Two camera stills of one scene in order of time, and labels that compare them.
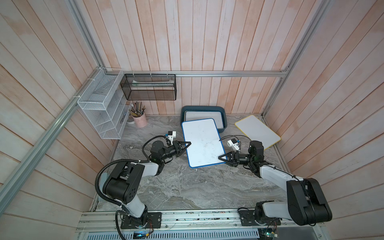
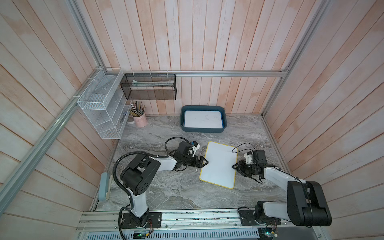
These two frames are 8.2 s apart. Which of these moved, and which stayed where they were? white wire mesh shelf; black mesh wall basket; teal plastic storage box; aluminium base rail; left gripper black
Moved: left gripper black
Stayed: aluminium base rail; teal plastic storage box; white wire mesh shelf; black mesh wall basket
